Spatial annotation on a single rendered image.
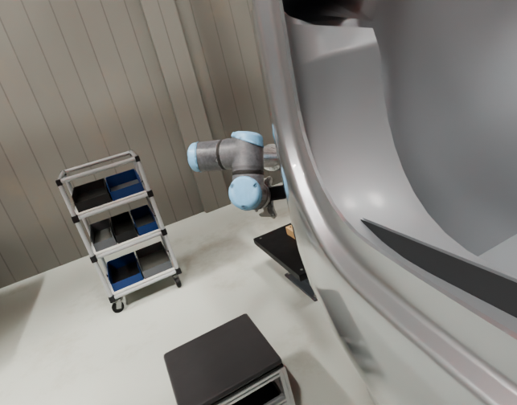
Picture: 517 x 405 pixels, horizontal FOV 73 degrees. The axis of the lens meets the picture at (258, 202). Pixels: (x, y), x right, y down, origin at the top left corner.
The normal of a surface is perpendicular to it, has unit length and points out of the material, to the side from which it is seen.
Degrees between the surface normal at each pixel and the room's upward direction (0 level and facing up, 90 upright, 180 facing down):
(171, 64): 90
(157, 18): 90
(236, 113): 90
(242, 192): 71
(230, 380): 0
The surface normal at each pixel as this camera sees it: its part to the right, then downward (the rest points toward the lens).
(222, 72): 0.41, 0.23
